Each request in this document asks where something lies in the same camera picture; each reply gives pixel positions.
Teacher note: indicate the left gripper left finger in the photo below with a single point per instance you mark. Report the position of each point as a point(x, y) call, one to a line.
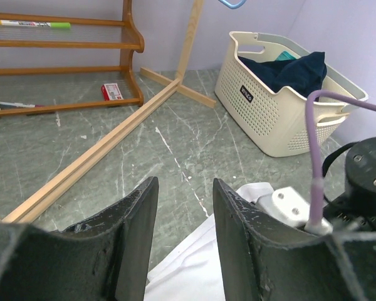
point(103, 257)

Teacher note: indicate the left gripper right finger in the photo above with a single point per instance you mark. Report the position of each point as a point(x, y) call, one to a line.
point(263, 259)

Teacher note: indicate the white t shirt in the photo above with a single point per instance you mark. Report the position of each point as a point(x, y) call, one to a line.
point(191, 271)

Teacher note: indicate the navy blue t shirt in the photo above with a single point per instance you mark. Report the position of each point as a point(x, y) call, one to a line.
point(304, 75)

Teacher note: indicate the blue hanger of white shirt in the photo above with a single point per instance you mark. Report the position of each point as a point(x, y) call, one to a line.
point(231, 5)

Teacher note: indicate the teal t shirt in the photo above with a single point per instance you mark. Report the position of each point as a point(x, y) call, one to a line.
point(285, 56)

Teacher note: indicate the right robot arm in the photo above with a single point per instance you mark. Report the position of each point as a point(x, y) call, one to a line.
point(355, 209)

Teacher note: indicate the wooden clothes rack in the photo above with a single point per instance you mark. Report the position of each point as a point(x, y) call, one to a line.
point(35, 150)

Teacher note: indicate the red white small box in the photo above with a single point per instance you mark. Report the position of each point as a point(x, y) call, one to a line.
point(111, 92)

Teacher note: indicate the wooden shoe shelf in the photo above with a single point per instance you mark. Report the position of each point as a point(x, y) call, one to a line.
point(96, 42)

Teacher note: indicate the cream laundry basket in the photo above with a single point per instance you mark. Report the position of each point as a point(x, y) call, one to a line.
point(275, 122)

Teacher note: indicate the pink white pen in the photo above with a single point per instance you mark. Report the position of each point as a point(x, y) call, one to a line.
point(18, 105)

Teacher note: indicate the green white marker pen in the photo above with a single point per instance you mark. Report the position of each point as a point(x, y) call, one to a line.
point(34, 24)

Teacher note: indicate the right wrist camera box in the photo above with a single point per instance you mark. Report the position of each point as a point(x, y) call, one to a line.
point(289, 207)

